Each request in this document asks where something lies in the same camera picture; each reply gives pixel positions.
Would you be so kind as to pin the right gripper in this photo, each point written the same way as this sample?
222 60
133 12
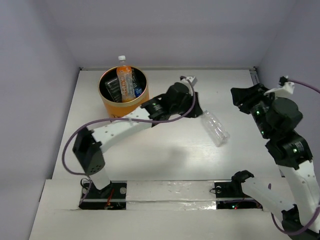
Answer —
249 94

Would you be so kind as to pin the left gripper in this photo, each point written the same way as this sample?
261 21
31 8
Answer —
194 107

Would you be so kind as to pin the blue label bottle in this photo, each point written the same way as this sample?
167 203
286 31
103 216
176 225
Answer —
138 91

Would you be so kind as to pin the orange label bottle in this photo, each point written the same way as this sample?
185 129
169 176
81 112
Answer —
124 74

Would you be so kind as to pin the green yellow label bottle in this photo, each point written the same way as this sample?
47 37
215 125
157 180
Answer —
113 88

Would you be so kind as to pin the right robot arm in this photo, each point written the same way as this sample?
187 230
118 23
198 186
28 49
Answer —
276 117

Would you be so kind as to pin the clear unlabelled bottle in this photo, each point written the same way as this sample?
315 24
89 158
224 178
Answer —
213 127

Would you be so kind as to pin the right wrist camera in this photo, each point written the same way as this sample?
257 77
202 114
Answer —
285 89

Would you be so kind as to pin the silver taped front rail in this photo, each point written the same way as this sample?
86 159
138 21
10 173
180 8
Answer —
161 196

